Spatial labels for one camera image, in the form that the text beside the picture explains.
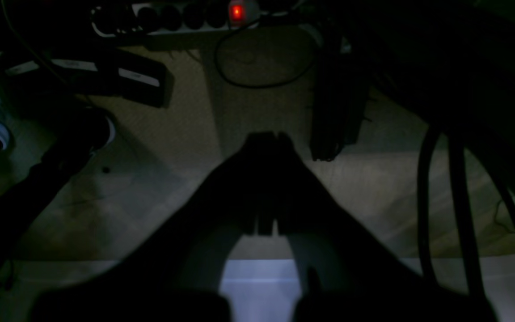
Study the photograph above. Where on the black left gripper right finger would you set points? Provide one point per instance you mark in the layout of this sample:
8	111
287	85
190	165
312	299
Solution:
348	275

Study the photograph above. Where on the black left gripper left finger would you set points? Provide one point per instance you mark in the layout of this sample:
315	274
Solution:
175	274

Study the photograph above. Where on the black power adapter brick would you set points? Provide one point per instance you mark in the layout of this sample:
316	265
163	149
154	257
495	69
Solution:
99	71

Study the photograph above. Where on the white power strip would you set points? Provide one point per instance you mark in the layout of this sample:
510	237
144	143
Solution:
163	17

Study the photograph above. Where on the black aluminium frame post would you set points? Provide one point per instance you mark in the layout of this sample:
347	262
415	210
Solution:
340	95

